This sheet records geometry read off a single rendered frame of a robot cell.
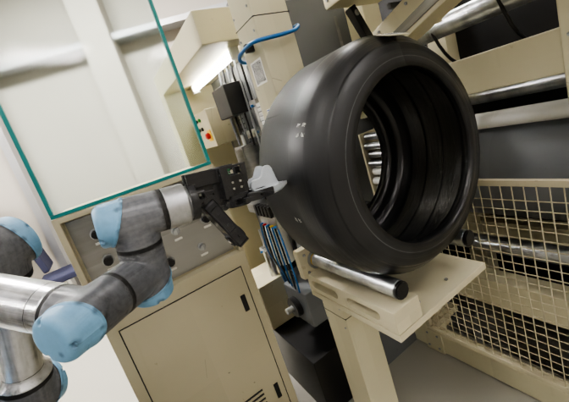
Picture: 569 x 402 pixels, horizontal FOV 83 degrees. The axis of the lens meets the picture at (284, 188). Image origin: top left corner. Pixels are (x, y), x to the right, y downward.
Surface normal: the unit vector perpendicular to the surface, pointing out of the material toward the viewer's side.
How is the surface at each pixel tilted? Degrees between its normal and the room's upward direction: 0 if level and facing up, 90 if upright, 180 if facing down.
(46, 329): 90
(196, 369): 90
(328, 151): 76
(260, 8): 90
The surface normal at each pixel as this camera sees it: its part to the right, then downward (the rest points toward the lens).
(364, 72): 0.37, -0.10
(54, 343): -0.27, 0.29
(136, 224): 0.51, 0.15
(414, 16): -0.81, 0.36
